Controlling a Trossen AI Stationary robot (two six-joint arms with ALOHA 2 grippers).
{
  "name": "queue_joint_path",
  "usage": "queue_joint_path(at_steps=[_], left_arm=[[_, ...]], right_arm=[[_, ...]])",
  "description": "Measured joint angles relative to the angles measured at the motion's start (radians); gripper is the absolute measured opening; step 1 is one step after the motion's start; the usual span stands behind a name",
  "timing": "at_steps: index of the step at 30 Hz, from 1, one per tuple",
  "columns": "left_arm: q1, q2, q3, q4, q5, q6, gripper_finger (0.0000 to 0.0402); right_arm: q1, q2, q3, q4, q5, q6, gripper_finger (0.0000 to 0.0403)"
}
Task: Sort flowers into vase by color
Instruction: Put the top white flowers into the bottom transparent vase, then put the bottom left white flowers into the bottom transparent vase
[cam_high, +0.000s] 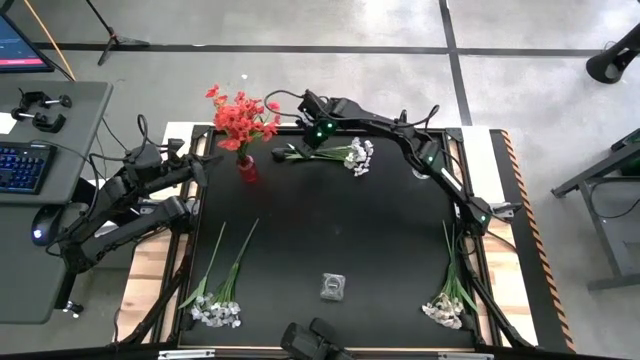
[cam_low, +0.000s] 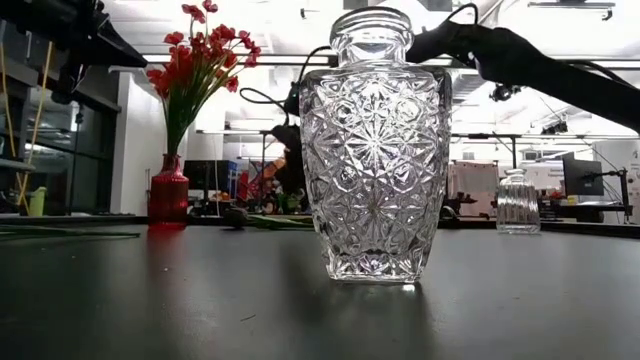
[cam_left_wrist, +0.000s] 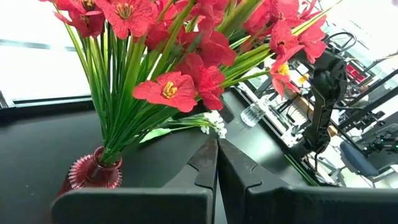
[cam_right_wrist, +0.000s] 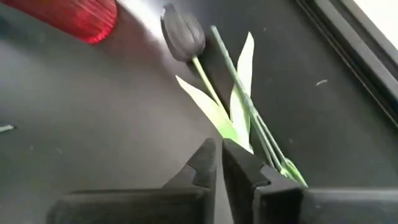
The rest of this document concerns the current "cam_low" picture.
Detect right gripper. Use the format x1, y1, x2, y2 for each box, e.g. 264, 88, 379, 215
272, 79, 308, 198

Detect dark background desk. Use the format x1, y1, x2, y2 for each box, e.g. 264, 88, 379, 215
539, 201, 635, 225

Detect small ribbed clear vase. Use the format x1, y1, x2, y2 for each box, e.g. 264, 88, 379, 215
495, 168, 542, 236

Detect dark background monitors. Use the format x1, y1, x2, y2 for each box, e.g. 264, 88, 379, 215
182, 159, 239, 192

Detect large cut-glass vase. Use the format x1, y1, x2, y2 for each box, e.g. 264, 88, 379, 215
298, 5, 454, 285

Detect colourful patchwork quilt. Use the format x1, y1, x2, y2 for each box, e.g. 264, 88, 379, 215
238, 157, 290, 215

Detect grey side desk top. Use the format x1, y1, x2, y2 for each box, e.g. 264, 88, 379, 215
0, 157, 37, 174

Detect green artificial leaf plant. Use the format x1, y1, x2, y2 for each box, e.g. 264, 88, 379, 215
222, 205, 315, 232

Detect yellow-green bottle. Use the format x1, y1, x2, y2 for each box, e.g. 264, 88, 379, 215
28, 185, 49, 218

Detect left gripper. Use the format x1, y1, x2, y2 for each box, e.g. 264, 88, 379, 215
0, 0, 150, 70

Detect dark monitor on arm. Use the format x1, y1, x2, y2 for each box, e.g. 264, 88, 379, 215
561, 152, 605, 198

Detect red glass vase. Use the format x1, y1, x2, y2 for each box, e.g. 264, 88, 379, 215
147, 153, 190, 231

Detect black ceiling spotlight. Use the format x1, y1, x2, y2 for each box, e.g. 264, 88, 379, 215
541, 120, 570, 137
489, 83, 522, 104

